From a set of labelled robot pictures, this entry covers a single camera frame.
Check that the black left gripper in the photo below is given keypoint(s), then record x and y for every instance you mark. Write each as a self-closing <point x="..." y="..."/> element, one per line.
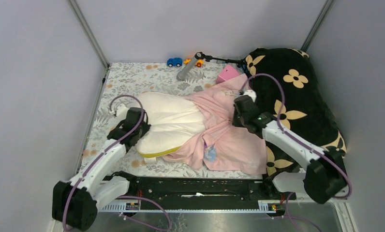
<point x="145" y="127"/>

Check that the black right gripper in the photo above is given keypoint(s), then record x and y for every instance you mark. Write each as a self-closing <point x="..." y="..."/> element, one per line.
<point x="235" y="122"/>

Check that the pink pillow with princess print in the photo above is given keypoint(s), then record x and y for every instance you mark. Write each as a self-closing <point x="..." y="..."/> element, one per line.
<point x="222" y="146"/>

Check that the white pillow with yellow edge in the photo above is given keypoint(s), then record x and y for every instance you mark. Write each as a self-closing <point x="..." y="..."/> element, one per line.
<point x="173" y="121"/>

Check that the black blanket with yellow flowers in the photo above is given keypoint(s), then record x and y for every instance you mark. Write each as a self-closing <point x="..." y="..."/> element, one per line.
<point x="286" y="85"/>

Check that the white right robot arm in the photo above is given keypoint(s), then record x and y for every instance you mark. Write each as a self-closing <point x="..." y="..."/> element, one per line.
<point x="325" y="175"/>

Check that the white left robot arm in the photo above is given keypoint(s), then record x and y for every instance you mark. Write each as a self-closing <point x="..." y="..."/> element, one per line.
<point x="76" y="202"/>

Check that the floral patterned bed sheet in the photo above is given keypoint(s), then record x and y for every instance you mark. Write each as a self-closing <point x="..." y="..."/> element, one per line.
<point x="133" y="79"/>

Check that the pink metronome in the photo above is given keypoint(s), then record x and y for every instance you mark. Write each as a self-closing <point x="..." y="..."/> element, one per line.
<point x="229" y="72"/>

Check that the blue toy car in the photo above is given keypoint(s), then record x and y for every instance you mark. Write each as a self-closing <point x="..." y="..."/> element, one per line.
<point x="174" y="62"/>

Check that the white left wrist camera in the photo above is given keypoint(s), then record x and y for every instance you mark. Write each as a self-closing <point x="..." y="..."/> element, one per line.
<point x="120" y="112"/>

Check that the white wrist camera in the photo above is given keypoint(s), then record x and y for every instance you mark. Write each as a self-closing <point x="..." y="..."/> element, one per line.
<point x="120" y="112"/>
<point x="250" y="93"/>

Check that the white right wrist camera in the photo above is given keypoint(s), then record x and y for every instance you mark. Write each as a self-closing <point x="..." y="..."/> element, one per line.
<point x="250" y="93"/>

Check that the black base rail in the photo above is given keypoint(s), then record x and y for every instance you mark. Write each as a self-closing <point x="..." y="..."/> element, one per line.
<point x="189" y="194"/>

